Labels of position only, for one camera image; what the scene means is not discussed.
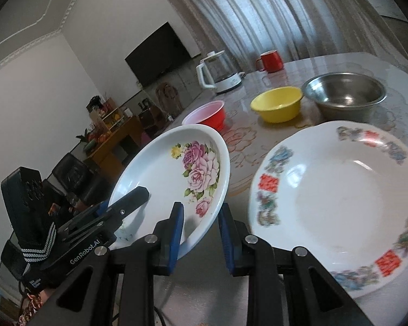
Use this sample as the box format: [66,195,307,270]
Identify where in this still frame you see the white rose plate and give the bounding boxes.
[109,124,231,258]

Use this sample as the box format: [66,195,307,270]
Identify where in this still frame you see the large white dragon plate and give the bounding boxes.
[248,121,408,298]

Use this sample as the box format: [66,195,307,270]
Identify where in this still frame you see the black leather chair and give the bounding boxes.
[42,153,113,212]

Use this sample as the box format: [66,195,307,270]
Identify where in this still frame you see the wooden sideboard cabinet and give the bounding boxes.
[84,115,144,183]

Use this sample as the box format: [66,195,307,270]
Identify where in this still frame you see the small wooden shelf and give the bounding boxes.
[87,96,125,133]

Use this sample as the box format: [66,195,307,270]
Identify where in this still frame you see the wooden chair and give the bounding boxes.
[155,83,183,118]

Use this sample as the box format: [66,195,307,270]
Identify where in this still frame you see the lace pattern table mat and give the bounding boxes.
[222,53,408,197]

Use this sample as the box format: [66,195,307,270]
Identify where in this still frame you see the red plastic bowl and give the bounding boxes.
[182,100,225,132]

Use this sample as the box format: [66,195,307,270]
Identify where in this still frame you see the yellow plastic bowl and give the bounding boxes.
[251,86,303,124]

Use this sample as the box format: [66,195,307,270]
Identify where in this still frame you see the white electric kettle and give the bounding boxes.
[196,50,245,94]

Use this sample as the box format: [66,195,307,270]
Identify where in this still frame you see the stainless steel bowl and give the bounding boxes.
[301,72,387,122]

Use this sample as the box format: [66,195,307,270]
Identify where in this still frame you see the red mug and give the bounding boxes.
[256,50,285,73]

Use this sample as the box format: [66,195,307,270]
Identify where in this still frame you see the grey window curtain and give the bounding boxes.
[168,0,408,73]

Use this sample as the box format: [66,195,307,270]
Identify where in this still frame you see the black wall television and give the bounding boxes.
[125,22,191,87]

